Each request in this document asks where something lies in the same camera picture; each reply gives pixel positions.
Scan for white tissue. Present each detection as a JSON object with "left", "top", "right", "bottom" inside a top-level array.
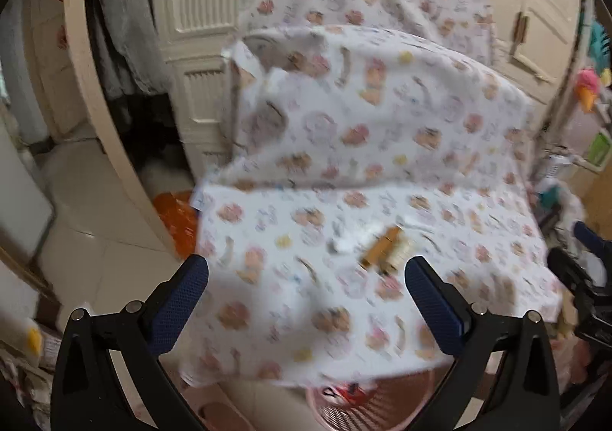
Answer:
[{"left": 329, "top": 219, "right": 379, "bottom": 256}]

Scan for red snack wrapper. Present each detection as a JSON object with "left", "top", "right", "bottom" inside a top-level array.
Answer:
[{"left": 319, "top": 383, "right": 370, "bottom": 407}]

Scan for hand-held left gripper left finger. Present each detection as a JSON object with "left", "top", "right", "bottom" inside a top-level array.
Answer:
[{"left": 50, "top": 255, "right": 210, "bottom": 431}]

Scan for curved cream frame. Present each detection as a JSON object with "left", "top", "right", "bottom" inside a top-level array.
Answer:
[{"left": 62, "top": 0, "right": 193, "bottom": 262}]

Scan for bear printed blanket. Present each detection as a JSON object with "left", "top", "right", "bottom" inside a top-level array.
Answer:
[{"left": 179, "top": 0, "right": 566, "bottom": 390}]

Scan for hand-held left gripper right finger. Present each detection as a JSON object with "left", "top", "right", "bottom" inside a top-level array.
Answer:
[{"left": 404, "top": 256, "right": 560, "bottom": 431}]

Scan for hanging grey clothes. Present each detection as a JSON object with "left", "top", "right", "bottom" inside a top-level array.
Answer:
[{"left": 90, "top": 0, "right": 169, "bottom": 98}]

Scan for orange plastic bag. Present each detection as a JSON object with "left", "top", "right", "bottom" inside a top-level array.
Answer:
[{"left": 153, "top": 191, "right": 200, "bottom": 258}]

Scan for pink mesh wastebasket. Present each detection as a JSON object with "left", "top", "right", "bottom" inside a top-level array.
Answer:
[{"left": 303, "top": 370, "right": 456, "bottom": 431}]

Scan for green storage bin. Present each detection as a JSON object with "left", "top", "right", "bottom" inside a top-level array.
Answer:
[{"left": 586, "top": 132, "right": 612, "bottom": 170}]

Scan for cream wardrobe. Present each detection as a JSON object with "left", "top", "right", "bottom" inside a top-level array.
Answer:
[{"left": 150, "top": 0, "right": 590, "bottom": 176}]

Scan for teal striped cloth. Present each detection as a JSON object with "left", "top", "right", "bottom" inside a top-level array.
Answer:
[{"left": 590, "top": 22, "right": 612, "bottom": 59}]

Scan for pink plush toy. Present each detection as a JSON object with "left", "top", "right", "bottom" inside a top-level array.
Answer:
[{"left": 575, "top": 67, "right": 602, "bottom": 114}]

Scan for white appliance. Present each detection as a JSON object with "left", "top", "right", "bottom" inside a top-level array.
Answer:
[{"left": 0, "top": 125, "right": 57, "bottom": 265}]

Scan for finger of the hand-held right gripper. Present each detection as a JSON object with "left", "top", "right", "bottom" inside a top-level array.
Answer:
[
  {"left": 573, "top": 220, "right": 612, "bottom": 260},
  {"left": 546, "top": 247, "right": 602, "bottom": 304}
]

